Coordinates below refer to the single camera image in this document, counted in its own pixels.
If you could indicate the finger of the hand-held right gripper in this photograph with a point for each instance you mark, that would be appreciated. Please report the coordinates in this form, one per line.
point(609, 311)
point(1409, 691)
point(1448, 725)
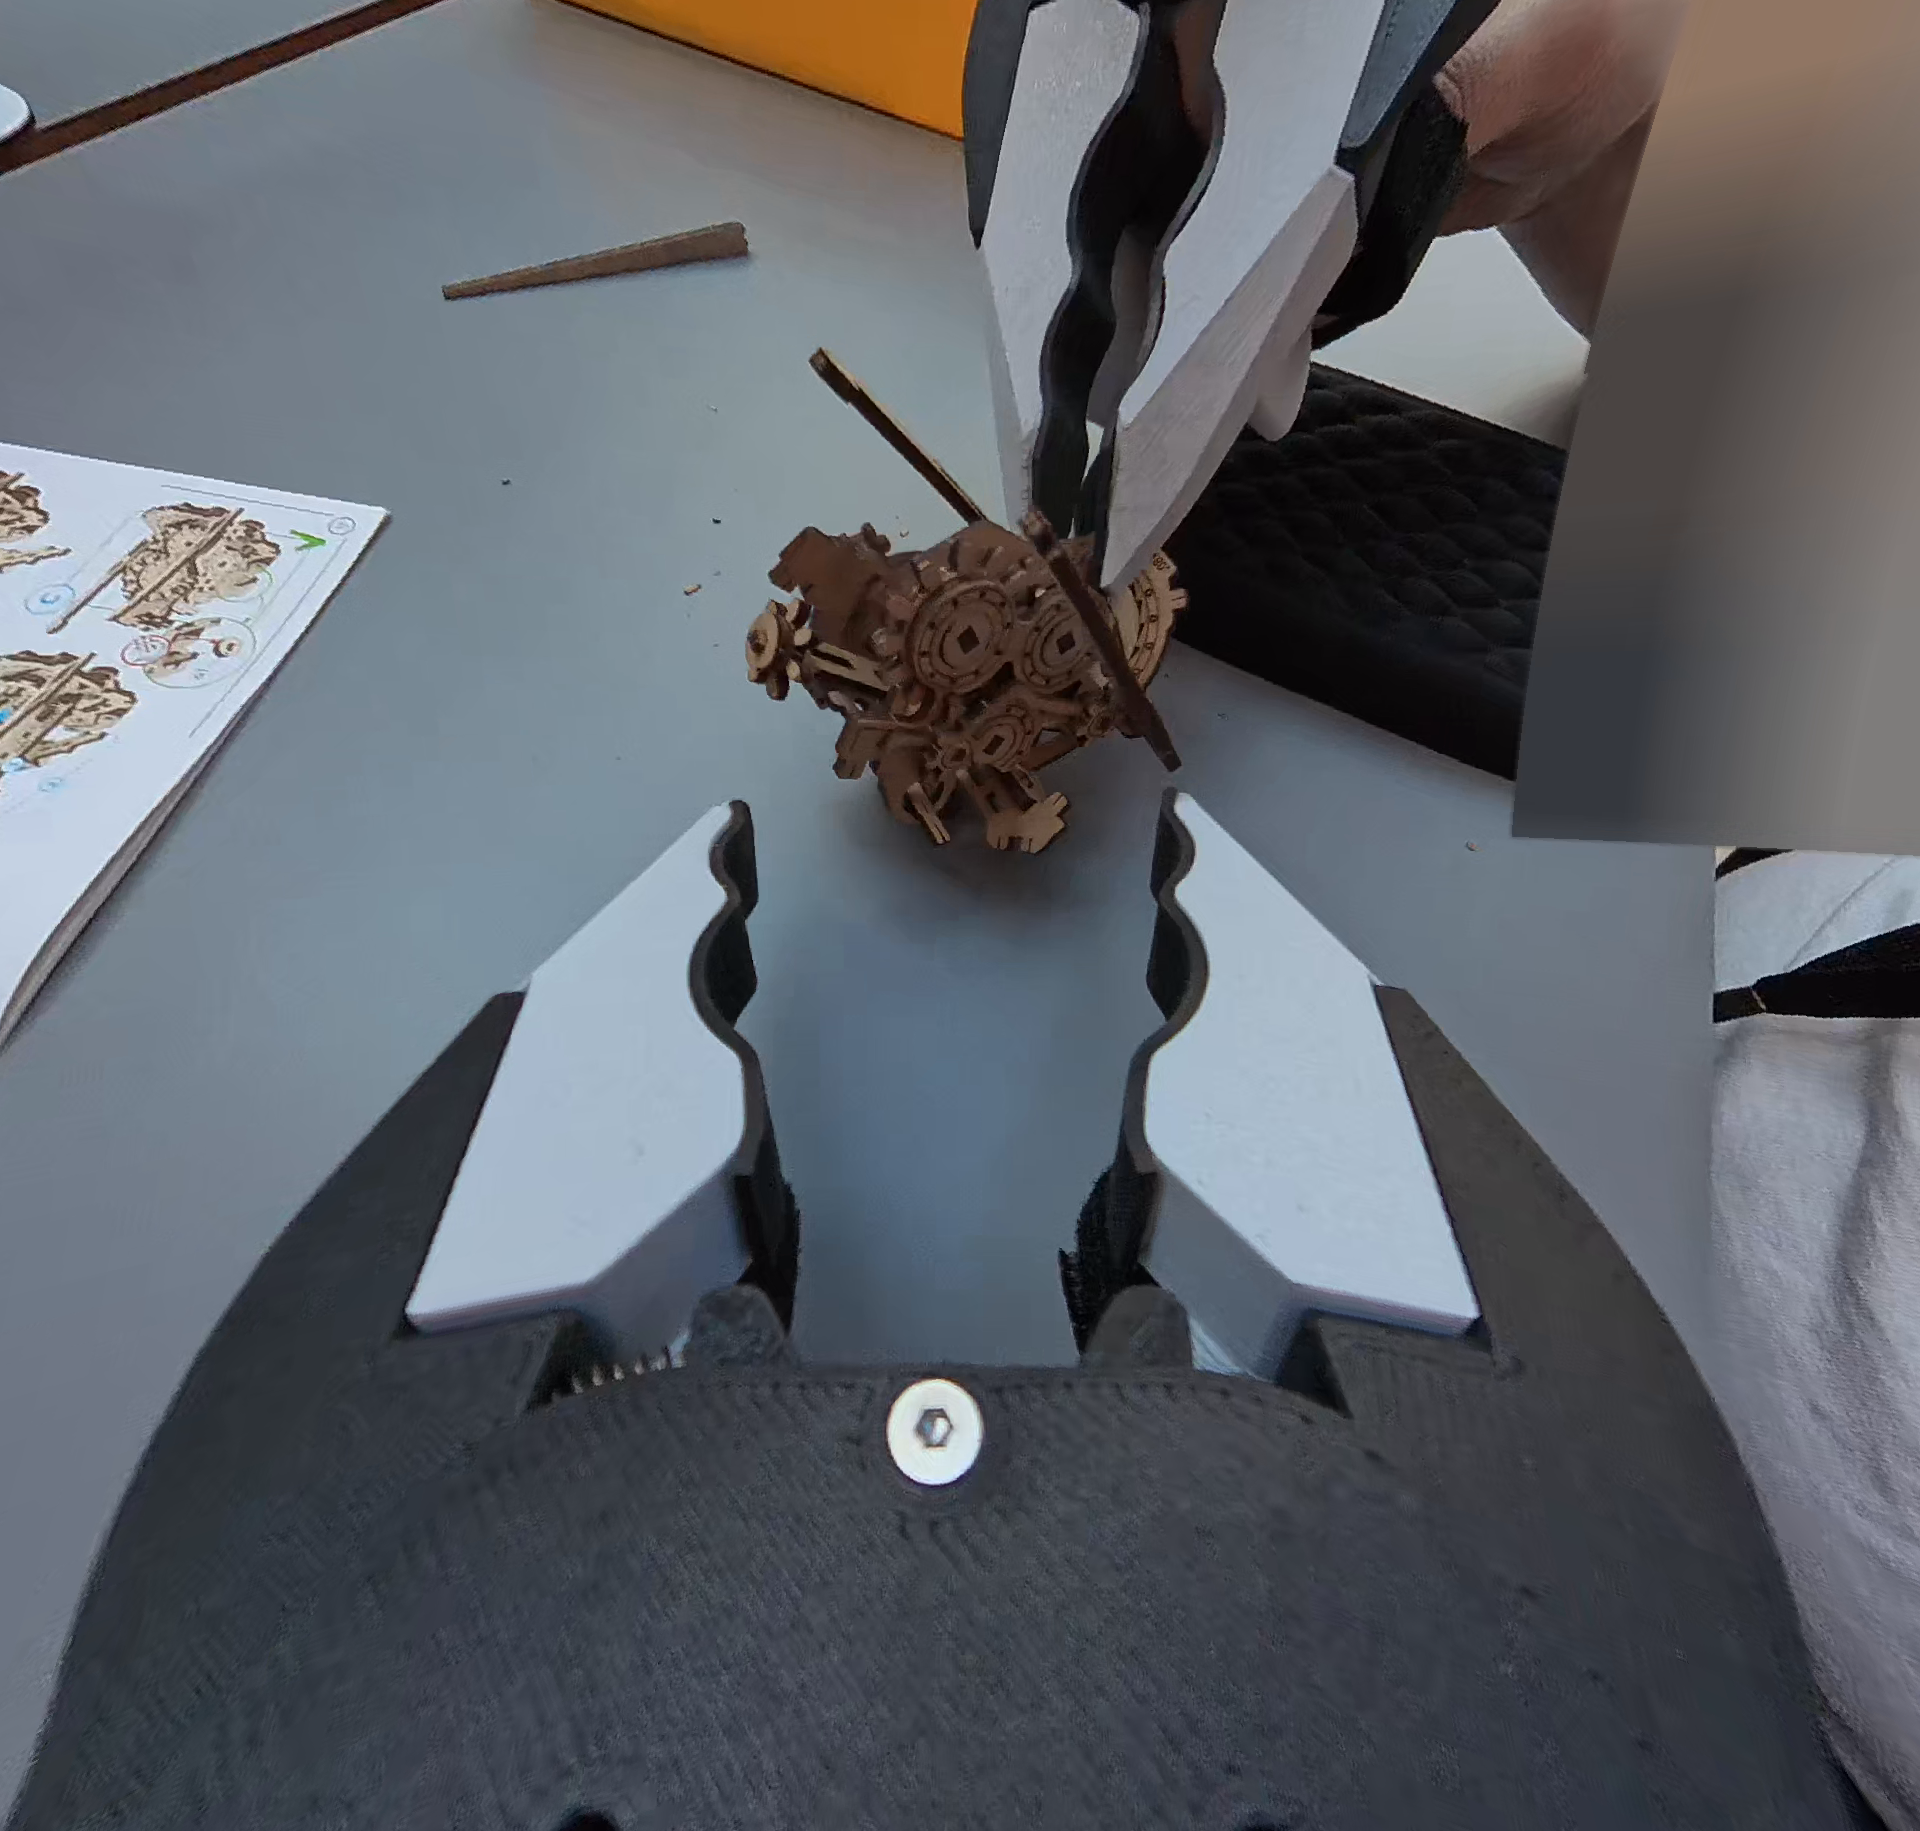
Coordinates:
point(1034, 211)
point(1274, 257)

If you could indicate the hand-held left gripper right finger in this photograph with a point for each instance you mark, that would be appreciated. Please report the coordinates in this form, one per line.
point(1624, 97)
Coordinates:
point(1291, 1113)

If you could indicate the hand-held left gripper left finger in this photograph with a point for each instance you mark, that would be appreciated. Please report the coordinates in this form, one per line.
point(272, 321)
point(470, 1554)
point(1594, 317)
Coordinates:
point(601, 1113)

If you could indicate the person's right hand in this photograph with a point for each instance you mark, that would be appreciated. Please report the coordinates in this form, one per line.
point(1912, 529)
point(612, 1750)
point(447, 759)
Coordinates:
point(1590, 91)

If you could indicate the yellow plastic bin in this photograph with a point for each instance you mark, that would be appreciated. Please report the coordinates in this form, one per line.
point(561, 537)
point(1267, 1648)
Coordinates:
point(751, 1)

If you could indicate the tapered dark wooden stick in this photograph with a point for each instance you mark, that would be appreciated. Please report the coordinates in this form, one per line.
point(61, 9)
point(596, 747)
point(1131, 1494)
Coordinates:
point(601, 265)

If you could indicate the white instruction booklet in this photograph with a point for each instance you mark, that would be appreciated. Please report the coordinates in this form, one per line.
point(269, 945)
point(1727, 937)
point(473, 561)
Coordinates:
point(150, 753)

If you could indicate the white stand base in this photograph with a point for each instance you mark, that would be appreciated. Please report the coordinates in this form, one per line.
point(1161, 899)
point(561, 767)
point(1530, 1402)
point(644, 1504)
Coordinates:
point(13, 115)

